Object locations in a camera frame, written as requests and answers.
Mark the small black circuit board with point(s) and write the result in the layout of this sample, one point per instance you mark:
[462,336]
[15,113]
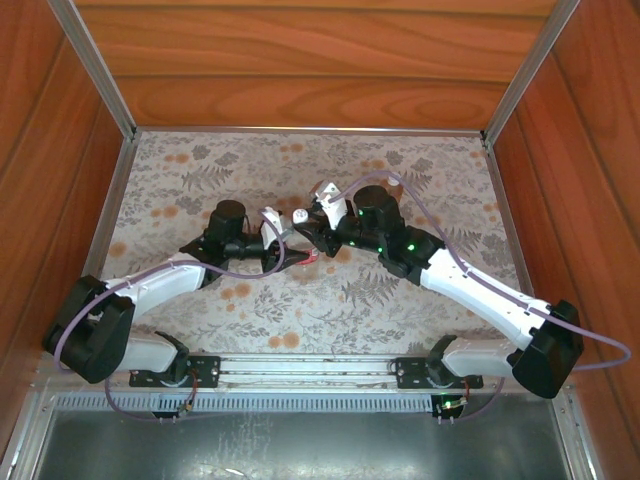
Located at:
[167,414]
[447,406]

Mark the small red-tipped clear object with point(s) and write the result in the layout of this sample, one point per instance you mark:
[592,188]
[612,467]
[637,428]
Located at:
[311,257]

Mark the aluminium frame bar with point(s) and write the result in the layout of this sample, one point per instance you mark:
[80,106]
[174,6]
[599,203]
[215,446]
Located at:
[300,130]
[25,440]
[112,210]
[575,440]
[505,200]
[530,65]
[90,65]

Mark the grey metal sheet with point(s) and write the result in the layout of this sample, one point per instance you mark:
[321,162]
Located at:
[300,445]

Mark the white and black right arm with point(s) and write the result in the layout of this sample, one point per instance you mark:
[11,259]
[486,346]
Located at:
[480,290]

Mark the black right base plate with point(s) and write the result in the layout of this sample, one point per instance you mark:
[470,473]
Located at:
[410,372]

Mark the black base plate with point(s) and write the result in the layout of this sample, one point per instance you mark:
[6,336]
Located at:
[410,372]
[205,372]

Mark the white plastic bottle cap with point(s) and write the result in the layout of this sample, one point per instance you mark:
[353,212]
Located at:
[300,216]
[395,178]

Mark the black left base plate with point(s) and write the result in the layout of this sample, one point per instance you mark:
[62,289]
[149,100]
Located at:
[205,372]

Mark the aluminium mounting rail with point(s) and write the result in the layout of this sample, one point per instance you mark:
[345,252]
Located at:
[300,372]

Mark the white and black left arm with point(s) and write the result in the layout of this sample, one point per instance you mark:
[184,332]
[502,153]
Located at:
[160,285]

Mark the floral patterned tablecloth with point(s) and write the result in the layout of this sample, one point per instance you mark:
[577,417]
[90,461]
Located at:
[250,165]

